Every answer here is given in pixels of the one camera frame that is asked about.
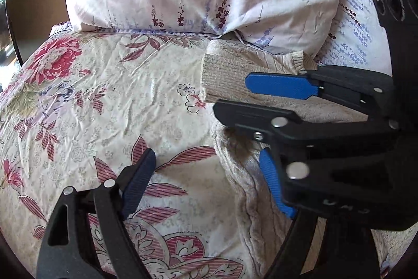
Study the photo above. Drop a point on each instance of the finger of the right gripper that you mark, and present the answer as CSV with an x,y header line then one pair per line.
x,y
368,92
368,147

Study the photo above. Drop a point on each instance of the white pillow purple flowers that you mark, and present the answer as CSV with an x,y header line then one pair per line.
x,y
356,38

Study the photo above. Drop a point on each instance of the floral bed sheet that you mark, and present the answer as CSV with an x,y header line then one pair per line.
x,y
86,105

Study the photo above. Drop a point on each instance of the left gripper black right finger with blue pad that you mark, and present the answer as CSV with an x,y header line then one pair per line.
x,y
294,250

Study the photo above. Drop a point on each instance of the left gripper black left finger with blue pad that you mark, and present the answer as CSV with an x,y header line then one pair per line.
x,y
86,236

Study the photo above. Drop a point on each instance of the beige cable-knit sweater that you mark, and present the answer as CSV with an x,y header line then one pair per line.
x,y
347,250

